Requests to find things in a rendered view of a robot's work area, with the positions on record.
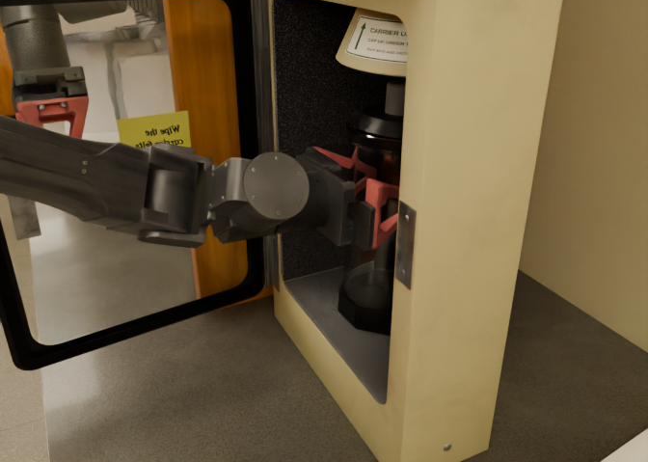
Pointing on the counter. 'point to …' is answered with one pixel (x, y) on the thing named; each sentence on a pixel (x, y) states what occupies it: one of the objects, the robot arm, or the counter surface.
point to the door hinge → (264, 101)
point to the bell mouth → (375, 43)
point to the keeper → (405, 244)
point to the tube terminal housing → (446, 201)
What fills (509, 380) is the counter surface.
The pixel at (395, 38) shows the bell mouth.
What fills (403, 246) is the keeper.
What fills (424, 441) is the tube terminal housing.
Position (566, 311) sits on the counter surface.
